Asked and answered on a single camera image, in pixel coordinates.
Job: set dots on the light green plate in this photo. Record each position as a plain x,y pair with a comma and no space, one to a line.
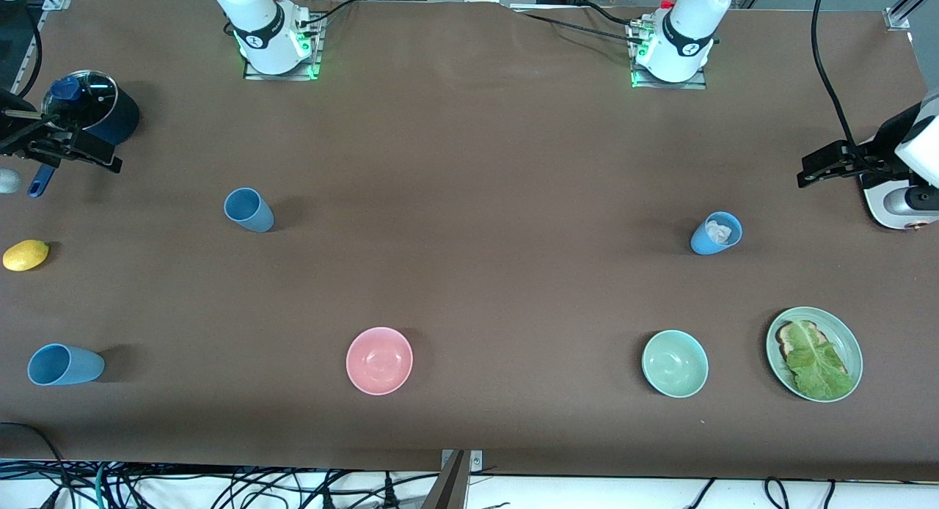
847,348

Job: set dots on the white paper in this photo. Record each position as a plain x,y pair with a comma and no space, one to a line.
720,232

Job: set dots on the yellow lemon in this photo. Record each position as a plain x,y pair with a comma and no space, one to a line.
26,254

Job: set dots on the blue cup holding paper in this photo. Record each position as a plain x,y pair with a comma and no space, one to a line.
706,241

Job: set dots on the green lettuce leaf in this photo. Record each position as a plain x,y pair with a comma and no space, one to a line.
818,366

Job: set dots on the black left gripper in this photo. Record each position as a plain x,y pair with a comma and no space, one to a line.
889,144

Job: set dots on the dark metal post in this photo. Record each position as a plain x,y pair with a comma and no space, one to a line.
449,487

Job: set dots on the dark blue pot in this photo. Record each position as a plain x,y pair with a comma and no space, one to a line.
117,116

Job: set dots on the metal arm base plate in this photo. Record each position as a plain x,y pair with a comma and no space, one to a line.
315,61
697,83

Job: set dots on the light green bowl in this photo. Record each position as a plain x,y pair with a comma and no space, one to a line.
675,363

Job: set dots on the toasted bread slice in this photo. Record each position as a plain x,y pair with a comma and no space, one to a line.
786,340

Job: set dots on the silver table bracket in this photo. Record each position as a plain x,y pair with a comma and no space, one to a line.
475,461

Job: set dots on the glass lid blue knob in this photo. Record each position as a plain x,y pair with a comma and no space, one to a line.
84,98

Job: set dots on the pink bowl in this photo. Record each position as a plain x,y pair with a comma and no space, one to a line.
379,360

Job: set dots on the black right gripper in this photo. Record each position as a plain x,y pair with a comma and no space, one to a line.
10,130

